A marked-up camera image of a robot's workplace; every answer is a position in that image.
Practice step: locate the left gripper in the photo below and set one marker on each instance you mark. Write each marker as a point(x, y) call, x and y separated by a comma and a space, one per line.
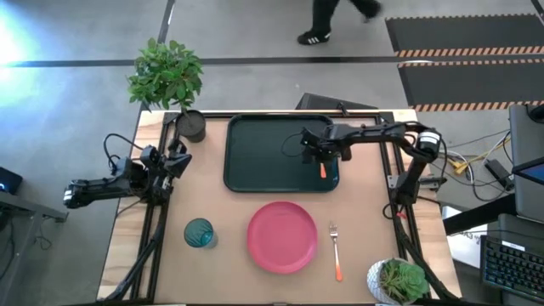
point(155, 176)

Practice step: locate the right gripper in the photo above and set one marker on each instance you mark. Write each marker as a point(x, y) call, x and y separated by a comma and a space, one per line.
point(338, 136)

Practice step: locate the teal faceted plastic cup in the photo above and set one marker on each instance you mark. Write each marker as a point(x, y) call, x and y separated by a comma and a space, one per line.
point(200, 233)

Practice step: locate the pink plate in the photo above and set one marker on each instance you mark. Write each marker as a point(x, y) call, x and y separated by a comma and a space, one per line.
point(282, 238)

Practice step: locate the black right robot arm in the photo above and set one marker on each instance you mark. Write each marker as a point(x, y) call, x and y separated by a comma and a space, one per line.
point(382, 129)

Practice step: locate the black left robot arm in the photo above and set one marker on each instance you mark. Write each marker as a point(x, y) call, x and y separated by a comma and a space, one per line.
point(93, 189)

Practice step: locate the dark green tray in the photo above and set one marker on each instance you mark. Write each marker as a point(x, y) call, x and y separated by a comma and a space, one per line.
point(255, 153)

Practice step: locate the black wedge-shaped case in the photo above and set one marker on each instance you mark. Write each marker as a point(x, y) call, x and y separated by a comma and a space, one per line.
point(331, 103)

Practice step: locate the beige work surface board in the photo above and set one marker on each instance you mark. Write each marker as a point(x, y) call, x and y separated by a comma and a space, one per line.
point(212, 204)

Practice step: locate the leafy plant in black pot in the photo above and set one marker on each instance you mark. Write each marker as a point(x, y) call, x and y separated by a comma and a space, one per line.
point(166, 76)

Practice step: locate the person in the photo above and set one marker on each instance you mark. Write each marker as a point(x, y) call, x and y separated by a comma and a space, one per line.
point(323, 17)

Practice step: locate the wooden desk with metal legs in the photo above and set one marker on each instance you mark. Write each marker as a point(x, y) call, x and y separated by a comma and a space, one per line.
point(38, 212)

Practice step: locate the succulent in white pot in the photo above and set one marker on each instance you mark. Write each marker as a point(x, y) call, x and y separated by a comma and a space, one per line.
point(401, 280)

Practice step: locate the black striped-edge floor mat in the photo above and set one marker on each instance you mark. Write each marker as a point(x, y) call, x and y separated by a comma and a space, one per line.
point(463, 34)
point(467, 83)

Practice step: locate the black desk beam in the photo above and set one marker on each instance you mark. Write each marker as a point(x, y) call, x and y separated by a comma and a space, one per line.
point(476, 217)

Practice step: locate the black computer tower blue fans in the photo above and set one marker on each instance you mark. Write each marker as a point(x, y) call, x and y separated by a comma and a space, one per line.
point(8, 180)

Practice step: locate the white printed box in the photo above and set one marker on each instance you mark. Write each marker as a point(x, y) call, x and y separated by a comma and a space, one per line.
point(463, 251)

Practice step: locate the black power brick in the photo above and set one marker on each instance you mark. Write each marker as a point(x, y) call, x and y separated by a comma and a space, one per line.
point(497, 170)

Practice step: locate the grey side cabinet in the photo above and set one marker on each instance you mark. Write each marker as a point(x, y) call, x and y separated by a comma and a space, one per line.
point(525, 140)

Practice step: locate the dark grey box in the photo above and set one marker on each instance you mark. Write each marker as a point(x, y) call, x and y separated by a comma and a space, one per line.
point(518, 229)

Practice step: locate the laptop screen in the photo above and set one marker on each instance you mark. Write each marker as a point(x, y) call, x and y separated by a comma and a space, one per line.
point(533, 172)

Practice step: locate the black round device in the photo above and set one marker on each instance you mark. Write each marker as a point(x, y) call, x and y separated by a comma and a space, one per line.
point(536, 114)

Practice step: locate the black keyboard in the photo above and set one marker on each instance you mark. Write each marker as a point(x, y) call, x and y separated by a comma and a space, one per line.
point(510, 268)

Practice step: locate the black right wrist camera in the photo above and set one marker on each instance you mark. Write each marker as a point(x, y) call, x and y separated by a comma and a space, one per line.
point(312, 137)

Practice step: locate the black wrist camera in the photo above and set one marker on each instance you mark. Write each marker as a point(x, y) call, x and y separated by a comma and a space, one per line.
point(149, 156)
point(312, 137)

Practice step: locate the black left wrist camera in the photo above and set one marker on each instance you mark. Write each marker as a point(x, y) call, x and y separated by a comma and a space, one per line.
point(149, 156)

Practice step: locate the silver corner bracket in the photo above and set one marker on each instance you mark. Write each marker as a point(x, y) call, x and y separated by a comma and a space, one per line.
point(393, 182)

